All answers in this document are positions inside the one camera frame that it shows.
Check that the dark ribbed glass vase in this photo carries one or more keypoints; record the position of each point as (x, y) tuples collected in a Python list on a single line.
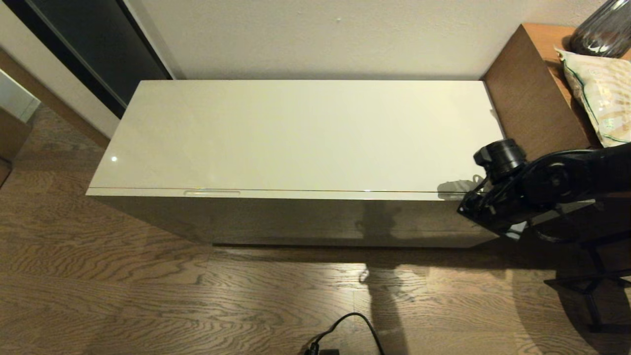
[(604, 32)]

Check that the white furniture panel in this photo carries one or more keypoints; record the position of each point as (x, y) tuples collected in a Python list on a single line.
[(15, 101)]

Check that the brown wooden side table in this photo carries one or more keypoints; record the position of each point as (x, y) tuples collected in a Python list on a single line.
[(532, 103)]

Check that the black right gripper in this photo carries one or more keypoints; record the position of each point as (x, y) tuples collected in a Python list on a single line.
[(488, 212)]

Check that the dark glass door panel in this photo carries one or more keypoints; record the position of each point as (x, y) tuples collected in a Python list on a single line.
[(98, 44)]

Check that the patterned snack bag green trim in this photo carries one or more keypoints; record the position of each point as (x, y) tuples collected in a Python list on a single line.
[(604, 93)]

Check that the cream glossy low cabinet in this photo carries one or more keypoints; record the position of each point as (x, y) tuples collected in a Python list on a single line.
[(296, 138)]

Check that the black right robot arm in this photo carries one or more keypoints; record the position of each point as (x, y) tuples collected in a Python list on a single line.
[(567, 180)]

